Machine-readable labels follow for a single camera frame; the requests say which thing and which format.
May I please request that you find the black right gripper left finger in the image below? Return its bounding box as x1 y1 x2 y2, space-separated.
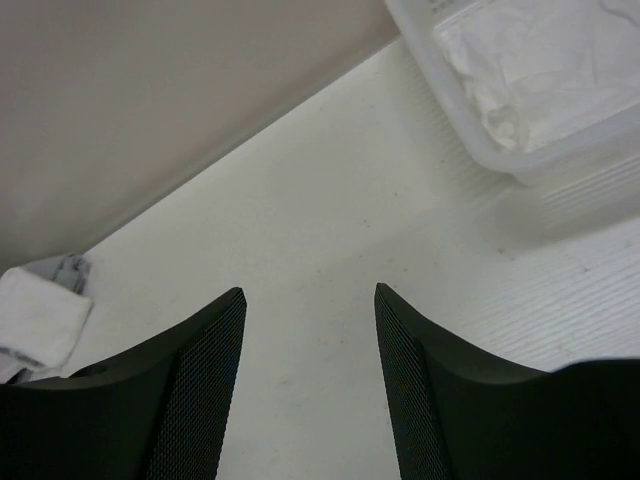
1 287 246 479

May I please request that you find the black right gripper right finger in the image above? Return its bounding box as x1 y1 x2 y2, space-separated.
374 283 639 479

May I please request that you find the white tank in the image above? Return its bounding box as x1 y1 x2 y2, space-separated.
1 268 93 371
434 1 639 153

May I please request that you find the folded white tank top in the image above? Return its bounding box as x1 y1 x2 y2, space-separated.
1 268 93 371

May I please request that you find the grey tank top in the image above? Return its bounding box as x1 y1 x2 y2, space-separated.
23 253 91 295

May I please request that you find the white plastic basket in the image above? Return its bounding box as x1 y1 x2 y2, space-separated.
387 1 639 185

